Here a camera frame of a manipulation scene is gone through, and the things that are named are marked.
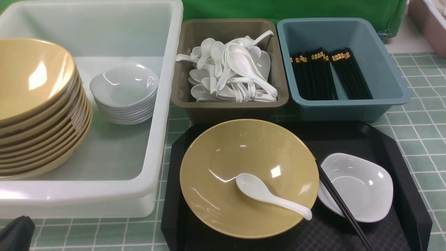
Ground pile of white spoons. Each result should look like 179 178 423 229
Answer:
176 30 278 103

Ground right bundle black chopsticks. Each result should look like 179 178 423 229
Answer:
329 47 373 100

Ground stack of white dishes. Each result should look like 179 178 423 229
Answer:
90 61 159 124

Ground green cloth backdrop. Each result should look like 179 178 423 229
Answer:
183 0 407 38

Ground black chopstick pair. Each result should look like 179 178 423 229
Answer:
317 163 373 251

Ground pink bin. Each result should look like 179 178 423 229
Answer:
408 0 446 59

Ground blue plastic bin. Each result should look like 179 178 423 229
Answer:
277 18 410 122

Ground stack of yellow bowls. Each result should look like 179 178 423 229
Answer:
0 38 93 180

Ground white square side dish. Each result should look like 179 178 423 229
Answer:
321 153 394 223

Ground large white plastic tub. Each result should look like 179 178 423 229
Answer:
1 0 183 219

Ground white ceramic soup spoon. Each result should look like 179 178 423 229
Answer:
236 173 313 221

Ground black serving tray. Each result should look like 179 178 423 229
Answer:
160 121 433 251

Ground left bundle black chopsticks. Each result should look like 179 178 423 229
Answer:
290 47 339 101

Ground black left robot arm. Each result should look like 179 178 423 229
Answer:
0 216 36 251

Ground brown plastic bin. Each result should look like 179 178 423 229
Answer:
171 18 289 124

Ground yellow noodle bowl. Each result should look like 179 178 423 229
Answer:
180 119 319 239

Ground bundle black chopsticks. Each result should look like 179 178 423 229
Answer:
290 47 339 101
329 47 373 100

